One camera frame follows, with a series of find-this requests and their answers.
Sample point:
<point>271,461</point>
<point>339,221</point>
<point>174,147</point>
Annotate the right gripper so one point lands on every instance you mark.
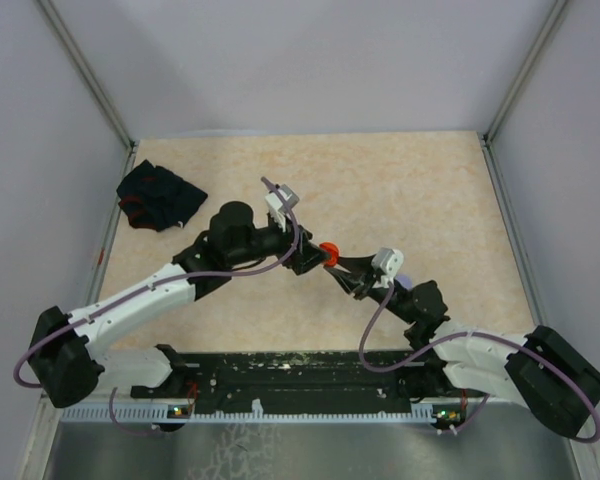
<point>364,278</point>

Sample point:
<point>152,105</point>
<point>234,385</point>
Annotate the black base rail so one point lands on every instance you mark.
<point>327,382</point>

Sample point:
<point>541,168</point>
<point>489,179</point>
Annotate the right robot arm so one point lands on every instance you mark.
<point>539,371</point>

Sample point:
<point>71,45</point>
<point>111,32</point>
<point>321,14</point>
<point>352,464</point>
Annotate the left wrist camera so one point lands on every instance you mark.
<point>280,204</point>

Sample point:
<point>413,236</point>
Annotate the white cable duct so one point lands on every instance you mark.
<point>141,412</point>

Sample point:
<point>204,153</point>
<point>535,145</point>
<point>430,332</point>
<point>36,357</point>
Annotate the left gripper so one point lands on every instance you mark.
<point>306,255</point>

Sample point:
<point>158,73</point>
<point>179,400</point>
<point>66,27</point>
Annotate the orange earbud case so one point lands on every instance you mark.
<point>332,252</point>

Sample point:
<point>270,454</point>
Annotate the purple earbud case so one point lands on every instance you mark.
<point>405,281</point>

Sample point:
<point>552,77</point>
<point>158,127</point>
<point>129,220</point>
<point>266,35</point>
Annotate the black cloth pouch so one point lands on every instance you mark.
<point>155,198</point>

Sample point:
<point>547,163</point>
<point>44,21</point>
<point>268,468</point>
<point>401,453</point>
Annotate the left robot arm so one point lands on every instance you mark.
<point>69,352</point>

